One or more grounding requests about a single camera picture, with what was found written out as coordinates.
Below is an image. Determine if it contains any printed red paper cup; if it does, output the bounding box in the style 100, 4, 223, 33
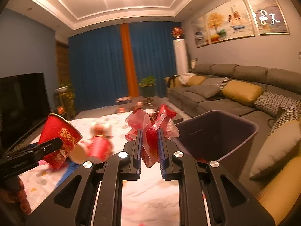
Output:
38, 113, 83, 170

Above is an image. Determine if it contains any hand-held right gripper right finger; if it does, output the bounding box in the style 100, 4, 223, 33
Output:
157, 128, 276, 226

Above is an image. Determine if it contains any flat grey cushion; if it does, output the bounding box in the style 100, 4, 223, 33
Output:
188, 85, 223, 99

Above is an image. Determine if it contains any small landscape painting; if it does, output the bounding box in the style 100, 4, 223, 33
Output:
191, 16, 210, 48

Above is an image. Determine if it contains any grey fabric sofa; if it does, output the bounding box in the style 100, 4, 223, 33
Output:
168, 63, 301, 226

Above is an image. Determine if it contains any purple framed painting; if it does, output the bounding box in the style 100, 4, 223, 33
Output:
244, 0, 290, 35

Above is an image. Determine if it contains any wide sailboat painting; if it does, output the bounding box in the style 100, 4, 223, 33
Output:
206, 0, 255, 45

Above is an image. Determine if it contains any dark coffee table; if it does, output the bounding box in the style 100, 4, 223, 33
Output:
115, 96, 170, 114

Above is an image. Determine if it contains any red plastic bag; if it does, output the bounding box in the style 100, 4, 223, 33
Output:
125, 104, 180, 169

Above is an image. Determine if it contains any dark television cabinet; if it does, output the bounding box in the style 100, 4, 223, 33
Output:
5, 116, 69, 155

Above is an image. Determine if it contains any person's left hand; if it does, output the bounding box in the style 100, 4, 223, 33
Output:
0, 176, 32, 216

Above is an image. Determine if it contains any white cloth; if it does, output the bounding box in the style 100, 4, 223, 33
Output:
179, 73, 196, 84

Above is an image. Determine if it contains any large yellow seat cushion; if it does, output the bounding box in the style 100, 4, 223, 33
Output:
257, 155, 301, 225

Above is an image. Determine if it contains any white standing air conditioner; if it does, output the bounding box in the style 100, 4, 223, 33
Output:
173, 39, 190, 76

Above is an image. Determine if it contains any red flower ornament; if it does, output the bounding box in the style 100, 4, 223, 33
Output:
171, 26, 184, 39

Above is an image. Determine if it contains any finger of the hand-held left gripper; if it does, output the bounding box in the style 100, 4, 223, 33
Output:
29, 137, 63, 157
22, 142, 40, 151

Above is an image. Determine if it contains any orange curtain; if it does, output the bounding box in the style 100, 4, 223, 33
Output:
120, 24, 139, 97

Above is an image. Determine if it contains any plump yellow cushion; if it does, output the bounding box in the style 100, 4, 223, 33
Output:
221, 80, 264, 107

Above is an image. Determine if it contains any grey plastic bin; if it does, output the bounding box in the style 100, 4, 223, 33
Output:
174, 110, 259, 168

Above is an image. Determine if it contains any gold plant stand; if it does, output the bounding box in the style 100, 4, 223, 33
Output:
58, 94, 76, 121

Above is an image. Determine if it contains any black television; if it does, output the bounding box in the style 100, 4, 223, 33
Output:
0, 73, 51, 151

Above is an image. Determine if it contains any potted green plant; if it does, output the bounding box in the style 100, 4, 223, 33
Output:
138, 76, 157, 98

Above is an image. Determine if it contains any patterned white tablecloth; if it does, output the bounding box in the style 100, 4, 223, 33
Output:
17, 113, 208, 226

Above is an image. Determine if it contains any brown wooden wall panel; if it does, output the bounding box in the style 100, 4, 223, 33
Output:
55, 40, 70, 85

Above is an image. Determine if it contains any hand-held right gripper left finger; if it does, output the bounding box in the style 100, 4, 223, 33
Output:
25, 128, 144, 226

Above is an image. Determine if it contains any black strap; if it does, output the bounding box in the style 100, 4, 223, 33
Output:
267, 107, 286, 129

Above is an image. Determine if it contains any light grey cushion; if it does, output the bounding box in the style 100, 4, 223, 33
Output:
249, 120, 301, 180

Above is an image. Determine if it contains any black white patterned cushion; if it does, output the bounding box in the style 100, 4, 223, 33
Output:
254, 91, 301, 117
204, 77, 230, 91
269, 107, 301, 135

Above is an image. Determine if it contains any small yellow cushion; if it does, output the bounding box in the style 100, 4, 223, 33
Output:
185, 76, 208, 87

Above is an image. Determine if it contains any blue curtain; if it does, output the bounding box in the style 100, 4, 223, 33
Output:
68, 25, 129, 114
129, 22, 177, 98

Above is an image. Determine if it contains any trailing green plant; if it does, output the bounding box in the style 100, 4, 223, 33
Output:
55, 82, 76, 99

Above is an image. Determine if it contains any plain red paper cup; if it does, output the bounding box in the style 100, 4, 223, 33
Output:
69, 135, 113, 164

